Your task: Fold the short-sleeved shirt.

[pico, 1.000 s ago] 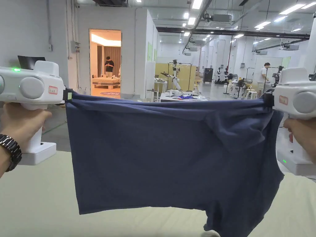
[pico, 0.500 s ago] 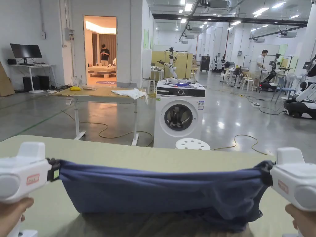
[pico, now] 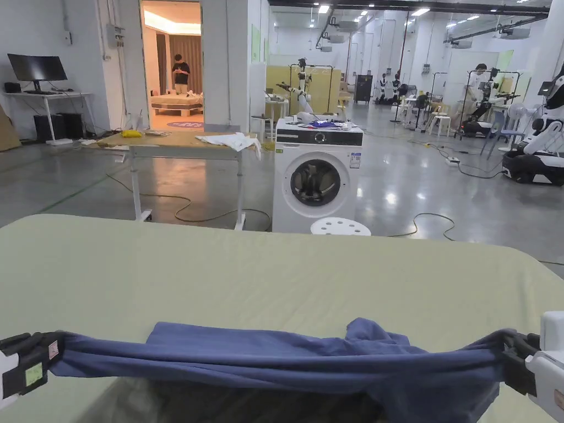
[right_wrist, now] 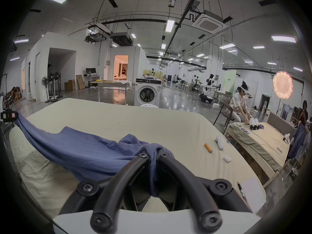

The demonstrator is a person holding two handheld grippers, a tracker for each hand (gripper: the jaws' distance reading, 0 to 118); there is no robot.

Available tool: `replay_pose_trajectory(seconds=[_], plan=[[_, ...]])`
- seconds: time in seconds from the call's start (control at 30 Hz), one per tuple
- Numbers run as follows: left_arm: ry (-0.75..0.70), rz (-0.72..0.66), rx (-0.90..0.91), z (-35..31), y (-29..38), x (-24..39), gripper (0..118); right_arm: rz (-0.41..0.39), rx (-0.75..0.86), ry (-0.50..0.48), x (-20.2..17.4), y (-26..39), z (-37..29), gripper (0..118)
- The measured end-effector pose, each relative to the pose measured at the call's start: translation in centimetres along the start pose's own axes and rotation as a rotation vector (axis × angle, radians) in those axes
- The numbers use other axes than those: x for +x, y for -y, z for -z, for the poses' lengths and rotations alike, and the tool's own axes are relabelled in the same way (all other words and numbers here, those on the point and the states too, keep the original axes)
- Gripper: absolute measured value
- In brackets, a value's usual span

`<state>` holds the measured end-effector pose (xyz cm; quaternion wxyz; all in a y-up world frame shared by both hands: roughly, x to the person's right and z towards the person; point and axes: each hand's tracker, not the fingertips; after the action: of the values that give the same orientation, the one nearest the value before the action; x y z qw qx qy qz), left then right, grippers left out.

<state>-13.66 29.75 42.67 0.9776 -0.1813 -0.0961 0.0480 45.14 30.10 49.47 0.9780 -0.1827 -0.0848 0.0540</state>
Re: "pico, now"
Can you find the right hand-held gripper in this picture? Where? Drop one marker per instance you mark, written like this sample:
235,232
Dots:
551,374

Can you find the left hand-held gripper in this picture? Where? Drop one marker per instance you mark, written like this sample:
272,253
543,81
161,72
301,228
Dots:
8,358

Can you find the dark blue shirt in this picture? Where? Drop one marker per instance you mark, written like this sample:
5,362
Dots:
264,357

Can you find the bed with pale green sheet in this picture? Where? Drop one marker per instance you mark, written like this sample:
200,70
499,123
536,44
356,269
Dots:
176,273

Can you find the white power strip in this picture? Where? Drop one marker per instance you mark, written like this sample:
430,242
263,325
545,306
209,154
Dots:
452,161

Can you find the large white wheeled robot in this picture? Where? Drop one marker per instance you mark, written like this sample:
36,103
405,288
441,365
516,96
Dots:
544,141

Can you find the black wheeled robot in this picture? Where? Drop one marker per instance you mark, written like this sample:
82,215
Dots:
484,119

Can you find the yellow cloth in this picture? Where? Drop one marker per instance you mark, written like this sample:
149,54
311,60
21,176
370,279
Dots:
131,133

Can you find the white desk with monitor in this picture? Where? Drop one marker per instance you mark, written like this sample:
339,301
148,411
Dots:
44,94

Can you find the white washing machine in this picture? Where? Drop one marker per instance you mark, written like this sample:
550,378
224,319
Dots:
317,176

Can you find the bed with beige cover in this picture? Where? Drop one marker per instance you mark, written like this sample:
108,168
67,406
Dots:
176,102

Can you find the white cloth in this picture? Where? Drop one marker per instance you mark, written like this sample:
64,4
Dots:
229,141

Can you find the black cabinet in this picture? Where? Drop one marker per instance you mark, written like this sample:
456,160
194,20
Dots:
364,88

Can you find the black clothes rack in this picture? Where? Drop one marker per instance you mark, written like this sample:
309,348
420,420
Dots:
326,88

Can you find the white humanoid robot with arms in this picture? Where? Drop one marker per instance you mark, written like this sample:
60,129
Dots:
303,86

